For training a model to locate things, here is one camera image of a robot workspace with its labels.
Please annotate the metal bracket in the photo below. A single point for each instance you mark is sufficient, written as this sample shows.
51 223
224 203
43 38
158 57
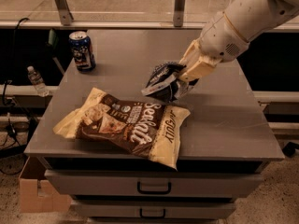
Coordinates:
65 15
178 15

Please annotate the middle metal bracket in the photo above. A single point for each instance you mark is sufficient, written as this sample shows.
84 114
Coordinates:
178 15

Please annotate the clear plastic water bottle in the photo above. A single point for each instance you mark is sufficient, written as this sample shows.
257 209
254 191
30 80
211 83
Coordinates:
37 81

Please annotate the top grey drawer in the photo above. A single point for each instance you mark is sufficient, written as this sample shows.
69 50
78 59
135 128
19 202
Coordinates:
153 184

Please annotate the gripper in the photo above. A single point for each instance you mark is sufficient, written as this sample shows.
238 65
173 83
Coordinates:
220 39

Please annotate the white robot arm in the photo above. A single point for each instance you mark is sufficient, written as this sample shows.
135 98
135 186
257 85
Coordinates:
229 33

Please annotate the blue chip bag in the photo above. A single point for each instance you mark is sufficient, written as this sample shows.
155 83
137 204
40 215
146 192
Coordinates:
164 84

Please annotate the brown sea salt chip bag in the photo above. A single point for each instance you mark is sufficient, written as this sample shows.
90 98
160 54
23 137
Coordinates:
146 130

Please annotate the grey drawer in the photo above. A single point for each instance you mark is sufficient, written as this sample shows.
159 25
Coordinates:
153 184
157 210

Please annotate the grey drawer cabinet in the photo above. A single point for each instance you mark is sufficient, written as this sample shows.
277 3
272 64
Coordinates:
127 159

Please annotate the cardboard box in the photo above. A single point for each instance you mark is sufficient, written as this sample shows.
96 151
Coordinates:
37 194

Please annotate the blue soda can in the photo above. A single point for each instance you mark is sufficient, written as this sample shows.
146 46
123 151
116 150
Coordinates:
82 50

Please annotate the left metal bracket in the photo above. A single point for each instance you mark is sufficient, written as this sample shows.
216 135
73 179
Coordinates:
65 15

